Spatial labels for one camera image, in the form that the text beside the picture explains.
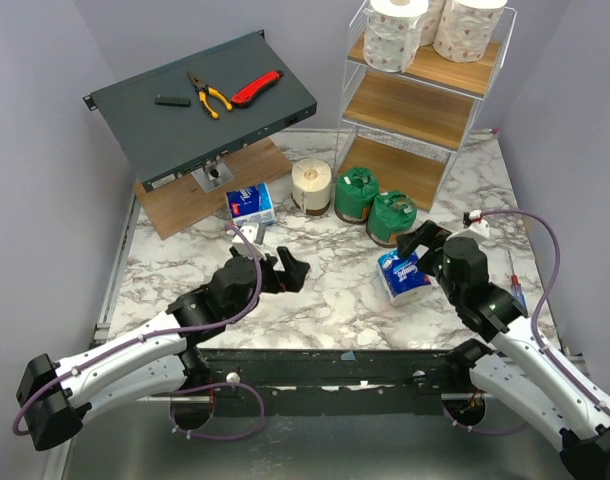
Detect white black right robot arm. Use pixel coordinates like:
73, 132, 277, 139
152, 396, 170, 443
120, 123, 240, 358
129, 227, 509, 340
397, 219, 610, 479

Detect yellow handled pliers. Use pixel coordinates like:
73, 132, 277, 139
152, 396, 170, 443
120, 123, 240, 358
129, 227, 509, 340
187, 71, 233, 120

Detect red black utility knife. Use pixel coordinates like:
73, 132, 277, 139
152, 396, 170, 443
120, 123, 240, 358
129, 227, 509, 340
231, 70, 283, 108

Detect red blue screwdriver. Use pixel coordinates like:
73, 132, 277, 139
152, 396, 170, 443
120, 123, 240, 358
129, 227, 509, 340
506, 250, 528, 317

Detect small black connector block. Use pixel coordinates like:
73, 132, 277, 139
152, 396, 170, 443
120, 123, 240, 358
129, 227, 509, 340
154, 95, 191, 108

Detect grey metal stand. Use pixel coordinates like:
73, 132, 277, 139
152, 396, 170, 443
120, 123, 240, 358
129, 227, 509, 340
191, 160, 234, 193

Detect blue Tempo roll left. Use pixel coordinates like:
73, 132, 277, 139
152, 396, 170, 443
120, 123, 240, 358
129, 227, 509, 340
225, 183, 276, 227

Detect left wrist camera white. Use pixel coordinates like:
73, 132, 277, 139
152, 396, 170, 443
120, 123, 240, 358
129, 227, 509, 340
232, 221, 266, 258

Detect green roll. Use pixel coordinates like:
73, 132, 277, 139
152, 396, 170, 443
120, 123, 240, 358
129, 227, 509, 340
366, 190, 417, 248
334, 167, 380, 224

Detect large floral paper roll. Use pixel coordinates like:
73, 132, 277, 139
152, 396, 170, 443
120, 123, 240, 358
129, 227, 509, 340
433, 0, 507, 63

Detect small floral paper roll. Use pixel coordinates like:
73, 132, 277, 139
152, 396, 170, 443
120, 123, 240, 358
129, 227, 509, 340
420, 0, 446, 46

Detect blue Tempo roll right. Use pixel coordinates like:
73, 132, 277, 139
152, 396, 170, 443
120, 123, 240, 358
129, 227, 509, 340
377, 250, 432, 306

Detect dark grey rack panel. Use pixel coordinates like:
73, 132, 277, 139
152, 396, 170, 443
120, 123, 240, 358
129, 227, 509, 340
83, 31, 317, 192

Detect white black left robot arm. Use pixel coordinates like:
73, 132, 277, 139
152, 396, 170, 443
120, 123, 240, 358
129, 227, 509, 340
12, 246, 310, 451

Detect blue tempo roll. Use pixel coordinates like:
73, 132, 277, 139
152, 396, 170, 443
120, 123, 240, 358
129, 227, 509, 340
225, 183, 276, 227
377, 250, 432, 306

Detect green roll front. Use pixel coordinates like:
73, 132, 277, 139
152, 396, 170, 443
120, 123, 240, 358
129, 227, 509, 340
366, 190, 417, 248

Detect white wire wooden shelf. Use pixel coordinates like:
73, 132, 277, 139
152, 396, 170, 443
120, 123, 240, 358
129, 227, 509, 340
334, 7, 516, 211

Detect wooden base board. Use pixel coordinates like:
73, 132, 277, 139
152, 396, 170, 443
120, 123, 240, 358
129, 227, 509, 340
133, 138, 292, 240

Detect beige brown paper roll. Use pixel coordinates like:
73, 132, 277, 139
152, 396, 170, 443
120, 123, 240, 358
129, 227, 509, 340
291, 158, 332, 216

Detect black aluminium mounting rail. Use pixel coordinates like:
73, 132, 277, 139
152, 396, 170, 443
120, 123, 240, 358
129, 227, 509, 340
64, 344, 596, 419

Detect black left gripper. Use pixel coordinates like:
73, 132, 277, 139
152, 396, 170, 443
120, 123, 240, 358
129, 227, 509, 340
227, 245, 308, 322

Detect short floral paper roll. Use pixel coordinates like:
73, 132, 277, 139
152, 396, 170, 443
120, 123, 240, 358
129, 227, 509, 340
363, 0, 429, 73

